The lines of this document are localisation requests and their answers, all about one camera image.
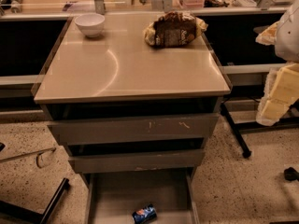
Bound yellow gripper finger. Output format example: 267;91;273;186
256;63;299;126
255;21;278;46

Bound blue pepsi can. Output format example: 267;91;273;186
132;204;157;224

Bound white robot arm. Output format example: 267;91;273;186
256;0;299;126

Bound grey top drawer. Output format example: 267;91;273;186
49;113;219;146

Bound grey middle drawer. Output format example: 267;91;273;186
69;149;205;174

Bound grey drawer cabinet with countertop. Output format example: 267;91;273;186
31;11;233;224

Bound grey open bottom drawer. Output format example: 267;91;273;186
84;169;200;224

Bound black caster foot right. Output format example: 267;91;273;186
284;167;299;181

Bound brown chip bag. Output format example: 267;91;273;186
144;11;207;48

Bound white ceramic bowl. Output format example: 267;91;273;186
75;13;105;37

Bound black table leg frame right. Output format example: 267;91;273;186
221;103;299;159

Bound black frame bar left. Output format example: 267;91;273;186
0;177;71;224

